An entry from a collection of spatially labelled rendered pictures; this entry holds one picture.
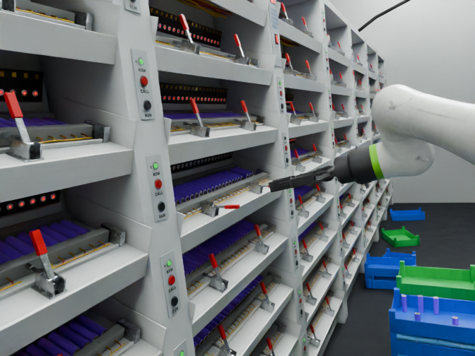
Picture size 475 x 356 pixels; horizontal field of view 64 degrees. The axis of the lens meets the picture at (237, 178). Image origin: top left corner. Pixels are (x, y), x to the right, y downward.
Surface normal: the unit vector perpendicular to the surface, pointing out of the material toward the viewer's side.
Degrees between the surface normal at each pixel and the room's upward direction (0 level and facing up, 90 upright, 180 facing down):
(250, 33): 90
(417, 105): 51
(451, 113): 43
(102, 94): 90
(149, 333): 90
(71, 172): 109
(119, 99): 90
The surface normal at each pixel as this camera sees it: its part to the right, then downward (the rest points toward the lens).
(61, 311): 0.87, 0.29
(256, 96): -0.45, 0.16
